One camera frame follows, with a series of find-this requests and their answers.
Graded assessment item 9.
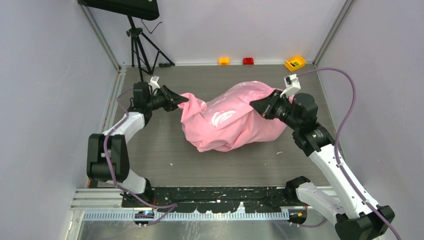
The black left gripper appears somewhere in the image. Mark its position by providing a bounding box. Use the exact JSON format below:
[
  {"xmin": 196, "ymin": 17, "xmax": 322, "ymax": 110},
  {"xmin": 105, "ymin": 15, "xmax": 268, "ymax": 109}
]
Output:
[{"xmin": 146, "ymin": 86, "xmax": 189, "ymax": 113}]

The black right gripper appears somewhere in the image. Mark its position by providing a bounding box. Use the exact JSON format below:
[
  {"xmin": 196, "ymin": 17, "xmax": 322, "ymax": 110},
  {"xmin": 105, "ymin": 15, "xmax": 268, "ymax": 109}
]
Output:
[{"xmin": 251, "ymin": 88, "xmax": 302, "ymax": 130}]

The pink floral pillowcase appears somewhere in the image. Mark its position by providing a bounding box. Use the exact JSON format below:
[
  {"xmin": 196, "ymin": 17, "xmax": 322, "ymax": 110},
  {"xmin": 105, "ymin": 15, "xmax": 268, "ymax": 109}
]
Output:
[{"xmin": 178, "ymin": 81, "xmax": 287, "ymax": 153}]

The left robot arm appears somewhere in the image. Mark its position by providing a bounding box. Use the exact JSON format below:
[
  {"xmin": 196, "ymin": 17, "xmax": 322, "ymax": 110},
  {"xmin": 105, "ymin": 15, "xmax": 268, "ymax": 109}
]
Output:
[{"xmin": 86, "ymin": 81, "xmax": 188, "ymax": 207}]

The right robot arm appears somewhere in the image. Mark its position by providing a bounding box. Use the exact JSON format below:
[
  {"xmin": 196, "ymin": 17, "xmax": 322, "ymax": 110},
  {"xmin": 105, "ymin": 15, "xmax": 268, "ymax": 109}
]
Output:
[{"xmin": 250, "ymin": 90, "xmax": 395, "ymax": 240}]

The small black adapter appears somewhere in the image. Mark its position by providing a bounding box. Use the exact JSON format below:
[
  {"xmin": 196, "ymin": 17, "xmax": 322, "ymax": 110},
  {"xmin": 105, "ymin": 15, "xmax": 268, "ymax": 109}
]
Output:
[{"xmin": 158, "ymin": 62, "xmax": 173, "ymax": 68}]

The red toy block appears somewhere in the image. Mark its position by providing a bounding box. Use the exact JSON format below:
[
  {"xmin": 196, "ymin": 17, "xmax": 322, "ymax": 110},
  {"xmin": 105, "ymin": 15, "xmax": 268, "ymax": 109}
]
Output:
[{"xmin": 242, "ymin": 57, "xmax": 255, "ymax": 65}]

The yellow toy bin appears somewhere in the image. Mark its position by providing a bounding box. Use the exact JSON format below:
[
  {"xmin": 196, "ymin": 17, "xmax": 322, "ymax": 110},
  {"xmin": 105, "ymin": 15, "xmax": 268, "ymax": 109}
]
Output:
[{"xmin": 284, "ymin": 55, "xmax": 307, "ymax": 72}]

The orange toy block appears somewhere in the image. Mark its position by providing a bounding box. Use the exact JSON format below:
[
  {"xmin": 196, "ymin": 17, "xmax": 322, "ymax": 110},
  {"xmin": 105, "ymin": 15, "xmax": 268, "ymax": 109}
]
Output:
[{"xmin": 218, "ymin": 57, "xmax": 230, "ymax": 66}]

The black light panel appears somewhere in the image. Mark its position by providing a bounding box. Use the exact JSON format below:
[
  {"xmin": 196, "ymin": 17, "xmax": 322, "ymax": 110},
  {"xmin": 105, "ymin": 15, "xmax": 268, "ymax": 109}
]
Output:
[{"xmin": 77, "ymin": 0, "xmax": 160, "ymax": 21}]

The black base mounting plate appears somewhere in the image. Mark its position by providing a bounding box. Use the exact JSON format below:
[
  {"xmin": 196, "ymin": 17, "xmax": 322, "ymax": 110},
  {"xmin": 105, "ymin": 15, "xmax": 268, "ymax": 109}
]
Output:
[{"xmin": 139, "ymin": 186, "xmax": 308, "ymax": 214}]

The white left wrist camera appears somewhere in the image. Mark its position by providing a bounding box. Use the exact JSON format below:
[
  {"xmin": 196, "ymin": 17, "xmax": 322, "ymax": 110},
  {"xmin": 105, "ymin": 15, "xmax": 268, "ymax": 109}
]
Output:
[{"xmin": 148, "ymin": 75, "xmax": 161, "ymax": 91}]

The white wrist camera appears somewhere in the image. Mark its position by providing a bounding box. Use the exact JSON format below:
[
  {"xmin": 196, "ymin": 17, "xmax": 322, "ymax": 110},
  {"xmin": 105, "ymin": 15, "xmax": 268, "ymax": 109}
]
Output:
[
  {"xmin": 280, "ymin": 74, "xmax": 301, "ymax": 98},
  {"xmin": 148, "ymin": 75, "xmax": 161, "ymax": 91}
]

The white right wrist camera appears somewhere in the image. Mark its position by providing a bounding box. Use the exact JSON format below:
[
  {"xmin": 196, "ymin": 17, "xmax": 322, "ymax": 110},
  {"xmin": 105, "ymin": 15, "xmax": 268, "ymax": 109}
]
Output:
[{"xmin": 280, "ymin": 74, "xmax": 301, "ymax": 98}]

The black camera tripod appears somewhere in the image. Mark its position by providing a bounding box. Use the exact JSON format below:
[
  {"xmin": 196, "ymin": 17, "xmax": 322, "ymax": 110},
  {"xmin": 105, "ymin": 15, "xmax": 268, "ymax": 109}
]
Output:
[{"xmin": 126, "ymin": 16, "xmax": 176, "ymax": 82}]

